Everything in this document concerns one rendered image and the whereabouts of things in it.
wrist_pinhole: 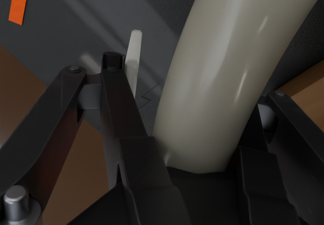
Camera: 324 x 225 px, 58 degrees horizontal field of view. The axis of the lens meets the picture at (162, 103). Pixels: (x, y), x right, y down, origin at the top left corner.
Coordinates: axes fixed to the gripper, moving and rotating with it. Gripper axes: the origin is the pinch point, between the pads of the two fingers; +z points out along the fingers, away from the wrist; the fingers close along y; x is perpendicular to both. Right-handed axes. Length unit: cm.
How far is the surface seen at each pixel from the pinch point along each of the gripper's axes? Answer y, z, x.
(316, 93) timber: 59, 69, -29
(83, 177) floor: -21, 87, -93
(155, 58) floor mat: 4, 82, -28
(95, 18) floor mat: -18, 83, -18
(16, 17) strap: -45, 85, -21
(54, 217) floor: -36, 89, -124
